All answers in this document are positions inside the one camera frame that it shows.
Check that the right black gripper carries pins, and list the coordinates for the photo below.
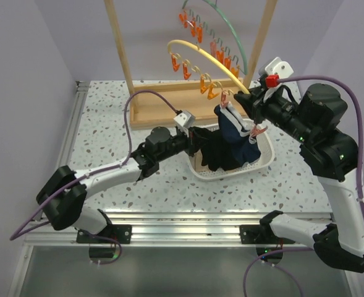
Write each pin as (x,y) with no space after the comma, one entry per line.
(254,103)

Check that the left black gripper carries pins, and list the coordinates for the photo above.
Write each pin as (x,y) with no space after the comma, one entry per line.
(194,142)

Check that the beige underwear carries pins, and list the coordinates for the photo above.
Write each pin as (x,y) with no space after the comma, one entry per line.
(197,166)

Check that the black sock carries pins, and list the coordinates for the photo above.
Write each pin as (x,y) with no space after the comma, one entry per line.
(214,149)

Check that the yellow clip hanger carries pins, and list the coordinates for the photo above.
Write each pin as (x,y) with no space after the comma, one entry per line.
(212,88)

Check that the green clip hanger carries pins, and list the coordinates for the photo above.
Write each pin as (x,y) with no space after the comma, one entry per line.
(187,19)

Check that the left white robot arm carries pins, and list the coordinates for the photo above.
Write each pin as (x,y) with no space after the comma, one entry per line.
(62,198)

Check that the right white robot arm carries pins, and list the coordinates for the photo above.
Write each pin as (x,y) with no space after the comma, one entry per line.
(332,157)

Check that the navy blue underwear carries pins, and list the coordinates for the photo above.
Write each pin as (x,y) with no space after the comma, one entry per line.
(234,130)

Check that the white perforated plastic basket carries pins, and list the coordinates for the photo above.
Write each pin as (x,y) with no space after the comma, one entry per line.
(267,157)

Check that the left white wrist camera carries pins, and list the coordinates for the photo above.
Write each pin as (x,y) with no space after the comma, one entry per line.
(184,120)

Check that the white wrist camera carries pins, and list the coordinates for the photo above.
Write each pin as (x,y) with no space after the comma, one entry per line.
(184,120)
(269,75)

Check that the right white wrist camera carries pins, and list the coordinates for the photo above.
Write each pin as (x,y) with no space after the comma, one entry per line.
(269,75)

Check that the wooden drying rack frame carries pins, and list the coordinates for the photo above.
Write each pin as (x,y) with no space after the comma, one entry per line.
(157,104)

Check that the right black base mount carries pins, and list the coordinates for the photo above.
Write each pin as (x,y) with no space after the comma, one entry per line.
(263,242)

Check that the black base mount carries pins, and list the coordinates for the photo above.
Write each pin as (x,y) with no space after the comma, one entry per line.
(263,242)
(106,247)

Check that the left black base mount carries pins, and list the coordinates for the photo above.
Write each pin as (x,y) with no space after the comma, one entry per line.
(106,247)

